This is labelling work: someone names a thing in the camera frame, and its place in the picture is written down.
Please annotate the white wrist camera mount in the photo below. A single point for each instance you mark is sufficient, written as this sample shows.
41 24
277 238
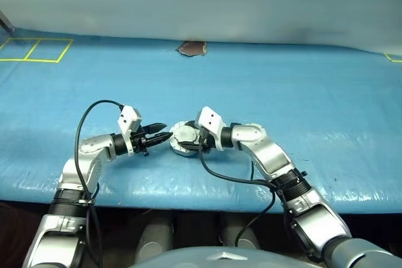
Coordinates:
210 120
128 117

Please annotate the silver hinged motor lid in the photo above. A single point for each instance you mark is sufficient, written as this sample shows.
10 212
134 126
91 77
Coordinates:
182 133

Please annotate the yellow tape double square marking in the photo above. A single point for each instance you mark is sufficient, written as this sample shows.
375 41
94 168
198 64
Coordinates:
41 60

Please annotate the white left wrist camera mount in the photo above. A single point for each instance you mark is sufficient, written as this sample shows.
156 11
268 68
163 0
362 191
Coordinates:
128 117

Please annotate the grey robot torso with emblem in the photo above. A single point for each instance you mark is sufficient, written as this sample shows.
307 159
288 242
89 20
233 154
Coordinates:
220 258

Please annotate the blue table cover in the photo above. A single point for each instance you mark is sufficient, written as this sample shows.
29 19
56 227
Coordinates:
282 92

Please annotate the dark slanted rod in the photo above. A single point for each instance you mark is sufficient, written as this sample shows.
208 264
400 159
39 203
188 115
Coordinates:
6 23

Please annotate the yellow tape corner marking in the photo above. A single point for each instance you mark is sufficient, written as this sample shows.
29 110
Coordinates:
396 60

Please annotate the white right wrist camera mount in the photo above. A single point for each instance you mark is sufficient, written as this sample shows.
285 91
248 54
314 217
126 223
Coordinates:
210 120

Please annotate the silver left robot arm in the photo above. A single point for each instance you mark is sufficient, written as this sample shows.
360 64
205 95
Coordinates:
88 155

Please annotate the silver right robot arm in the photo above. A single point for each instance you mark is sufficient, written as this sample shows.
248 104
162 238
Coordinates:
270 155

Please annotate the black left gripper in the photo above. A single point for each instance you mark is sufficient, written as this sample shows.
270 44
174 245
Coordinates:
138 142

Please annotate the silver motor housing copper windings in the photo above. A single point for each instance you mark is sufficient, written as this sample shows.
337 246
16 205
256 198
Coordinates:
180 152

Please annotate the grey rounded cylinder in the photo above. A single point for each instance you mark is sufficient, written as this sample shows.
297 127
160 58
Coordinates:
155 236
240 233

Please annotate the brown torn patch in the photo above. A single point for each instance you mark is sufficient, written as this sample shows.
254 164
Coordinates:
191 49

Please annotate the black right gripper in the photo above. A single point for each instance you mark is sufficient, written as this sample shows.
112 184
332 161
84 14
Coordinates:
205 141

